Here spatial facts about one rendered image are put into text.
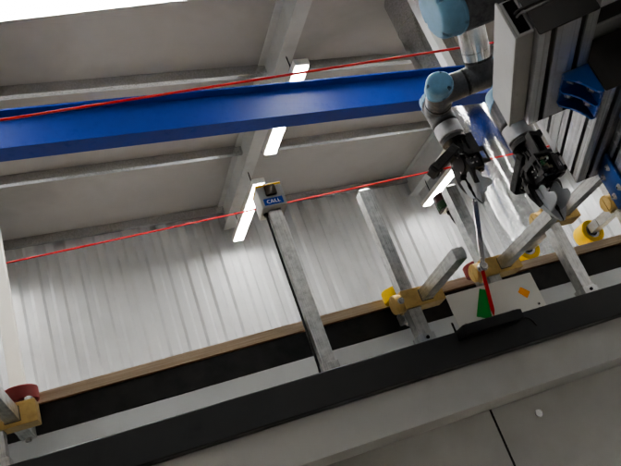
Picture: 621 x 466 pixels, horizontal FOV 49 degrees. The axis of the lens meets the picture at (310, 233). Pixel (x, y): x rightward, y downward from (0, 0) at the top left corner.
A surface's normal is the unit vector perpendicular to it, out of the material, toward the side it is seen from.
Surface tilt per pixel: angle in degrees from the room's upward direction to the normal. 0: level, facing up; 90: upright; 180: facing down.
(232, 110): 90
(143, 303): 90
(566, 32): 180
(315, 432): 90
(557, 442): 90
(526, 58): 180
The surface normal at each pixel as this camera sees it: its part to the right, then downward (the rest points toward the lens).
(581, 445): 0.17, -0.46
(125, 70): 0.33, 0.86
